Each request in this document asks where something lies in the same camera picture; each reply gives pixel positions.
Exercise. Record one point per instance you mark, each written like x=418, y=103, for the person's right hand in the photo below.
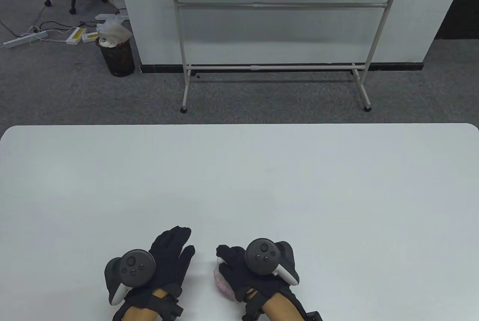
x=235, y=272

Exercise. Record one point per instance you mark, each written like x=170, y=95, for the person's left hand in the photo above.
x=168, y=257

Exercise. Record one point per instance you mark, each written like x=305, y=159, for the white dish cloth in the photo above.
x=220, y=285

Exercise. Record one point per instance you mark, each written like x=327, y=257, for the person's right forearm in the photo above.
x=280, y=308

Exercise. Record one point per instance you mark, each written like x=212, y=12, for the person's left forearm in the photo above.
x=144, y=311

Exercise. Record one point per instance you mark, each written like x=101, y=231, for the grey white right hand controller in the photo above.
x=262, y=257

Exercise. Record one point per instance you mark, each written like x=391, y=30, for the grey white hand controller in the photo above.
x=134, y=266
x=262, y=257

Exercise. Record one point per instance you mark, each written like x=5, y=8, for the grey white left hand controller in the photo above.
x=134, y=266

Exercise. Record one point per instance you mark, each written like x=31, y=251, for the black mesh waste bin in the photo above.
x=119, y=59

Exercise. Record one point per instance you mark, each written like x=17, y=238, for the clear plastic bin bag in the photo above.
x=112, y=31

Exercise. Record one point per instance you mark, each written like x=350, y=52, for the small white yellow box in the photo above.
x=91, y=37

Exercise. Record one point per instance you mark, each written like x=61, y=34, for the large white yellow box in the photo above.
x=76, y=35

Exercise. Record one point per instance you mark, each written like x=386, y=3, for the white power strip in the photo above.
x=26, y=38

